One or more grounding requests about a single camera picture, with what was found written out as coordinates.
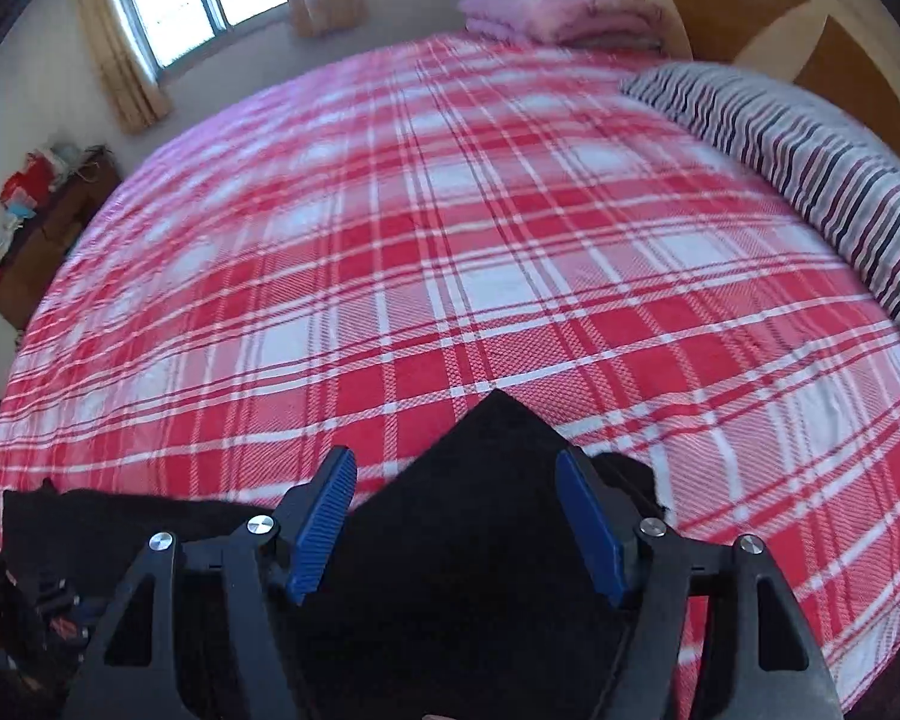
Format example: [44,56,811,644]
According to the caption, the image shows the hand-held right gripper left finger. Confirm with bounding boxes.
[64,446,361,720]

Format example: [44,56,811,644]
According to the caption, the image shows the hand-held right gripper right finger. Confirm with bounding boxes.
[555,446,845,720]

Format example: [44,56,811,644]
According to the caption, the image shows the black pants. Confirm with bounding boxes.
[0,388,710,720]

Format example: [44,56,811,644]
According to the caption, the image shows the red plaid bed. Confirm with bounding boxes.
[0,30,900,713]

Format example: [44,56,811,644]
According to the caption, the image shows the brown wooden desk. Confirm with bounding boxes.
[0,146,125,331]

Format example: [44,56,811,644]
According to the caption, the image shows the red gift bag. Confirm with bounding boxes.
[0,152,70,212]

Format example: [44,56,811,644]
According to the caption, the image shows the striped pillow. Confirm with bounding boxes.
[619,64,900,383]

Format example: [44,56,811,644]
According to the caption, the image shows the pink pillow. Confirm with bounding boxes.
[457,0,676,55]

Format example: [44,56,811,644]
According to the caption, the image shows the window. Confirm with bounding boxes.
[112,0,290,74]

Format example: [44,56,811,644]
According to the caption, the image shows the cream wooden headboard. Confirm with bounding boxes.
[574,0,900,188]

